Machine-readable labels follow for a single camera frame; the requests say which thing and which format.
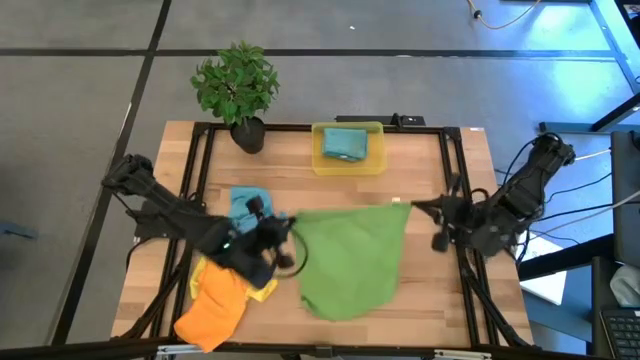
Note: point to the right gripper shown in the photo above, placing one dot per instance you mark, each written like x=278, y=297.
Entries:
x=460, y=220

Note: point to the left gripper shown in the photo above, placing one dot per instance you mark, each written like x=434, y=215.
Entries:
x=267, y=237

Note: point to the blue microfiber towel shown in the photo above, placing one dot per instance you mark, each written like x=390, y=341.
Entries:
x=345, y=144
x=240, y=200

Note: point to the green microfiber towel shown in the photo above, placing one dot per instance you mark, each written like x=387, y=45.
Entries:
x=350, y=260

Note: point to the yellow microfiber towel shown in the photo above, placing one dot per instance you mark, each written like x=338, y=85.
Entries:
x=262, y=291

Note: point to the orange microfiber towel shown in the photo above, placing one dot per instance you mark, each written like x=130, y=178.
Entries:
x=215, y=310

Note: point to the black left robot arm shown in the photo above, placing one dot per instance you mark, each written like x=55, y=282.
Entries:
x=170, y=210

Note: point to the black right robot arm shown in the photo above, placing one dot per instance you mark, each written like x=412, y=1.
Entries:
x=525, y=190

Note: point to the yellow translucent plastic bin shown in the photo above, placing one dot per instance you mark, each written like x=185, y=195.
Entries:
x=350, y=169

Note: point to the black bar device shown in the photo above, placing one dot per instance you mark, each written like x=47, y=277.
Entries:
x=370, y=119

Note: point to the white paper sheet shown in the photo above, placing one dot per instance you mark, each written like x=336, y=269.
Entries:
x=547, y=287

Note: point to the green plant in black pot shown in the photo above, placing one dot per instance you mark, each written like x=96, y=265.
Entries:
x=235, y=85

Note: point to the dark grey monitor back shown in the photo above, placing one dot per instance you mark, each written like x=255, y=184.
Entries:
x=625, y=200

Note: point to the grey crumpled bag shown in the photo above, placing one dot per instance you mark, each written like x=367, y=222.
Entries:
x=627, y=285

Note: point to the black laptop keyboard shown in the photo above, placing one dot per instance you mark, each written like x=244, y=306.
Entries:
x=622, y=332

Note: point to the black rig crossbeam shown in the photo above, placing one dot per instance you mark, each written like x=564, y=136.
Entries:
x=100, y=348

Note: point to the black aluminium table frame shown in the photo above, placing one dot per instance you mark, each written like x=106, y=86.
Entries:
x=452, y=135

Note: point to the silver metal bracket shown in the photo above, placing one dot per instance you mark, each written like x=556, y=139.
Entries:
x=462, y=354
x=185, y=349

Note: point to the black desk frame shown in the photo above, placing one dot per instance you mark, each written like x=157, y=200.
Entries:
x=565, y=127

